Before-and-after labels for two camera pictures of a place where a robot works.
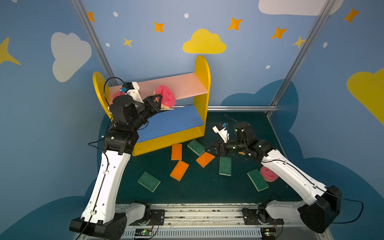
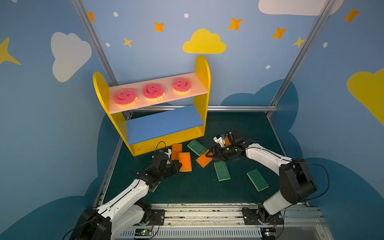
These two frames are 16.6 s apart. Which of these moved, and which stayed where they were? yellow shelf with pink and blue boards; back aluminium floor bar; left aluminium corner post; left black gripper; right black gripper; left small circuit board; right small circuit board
Moved: right black gripper; left black gripper
Stayed: left aluminium corner post; back aluminium floor bar; right small circuit board; left small circuit board; yellow shelf with pink and blue boards
